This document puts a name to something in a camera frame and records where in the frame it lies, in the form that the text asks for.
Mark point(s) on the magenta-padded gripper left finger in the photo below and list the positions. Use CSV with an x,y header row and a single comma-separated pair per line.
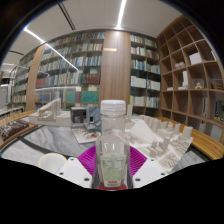
x,y
87,161

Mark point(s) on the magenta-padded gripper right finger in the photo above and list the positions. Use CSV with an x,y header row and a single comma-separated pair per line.
x,y
137,161

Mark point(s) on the clear plastic bottle white cap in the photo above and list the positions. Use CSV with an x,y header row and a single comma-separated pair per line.
x,y
112,156

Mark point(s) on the white city block model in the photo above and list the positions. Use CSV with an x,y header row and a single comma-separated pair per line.
x,y
160,140

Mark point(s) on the flat round red coaster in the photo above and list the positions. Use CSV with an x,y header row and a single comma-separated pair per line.
x,y
113,188

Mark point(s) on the white mug with yellow rim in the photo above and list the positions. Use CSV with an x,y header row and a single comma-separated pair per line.
x,y
50,163

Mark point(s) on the dark grey architectural model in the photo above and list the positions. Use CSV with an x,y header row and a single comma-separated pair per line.
x,y
81,121

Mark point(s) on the beige architectural model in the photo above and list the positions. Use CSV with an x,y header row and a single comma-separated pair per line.
x,y
50,116

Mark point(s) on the curved wooden bench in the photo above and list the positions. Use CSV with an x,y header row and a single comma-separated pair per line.
x,y
203,143
18,115

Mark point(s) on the wooden cubby shelf unit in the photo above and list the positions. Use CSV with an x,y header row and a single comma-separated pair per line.
x,y
193,76

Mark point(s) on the ceiling light strip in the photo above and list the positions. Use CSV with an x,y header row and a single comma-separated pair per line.
x,y
121,13

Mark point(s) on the tall bookshelf wall with books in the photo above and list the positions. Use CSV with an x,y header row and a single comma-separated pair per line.
x,y
83,70

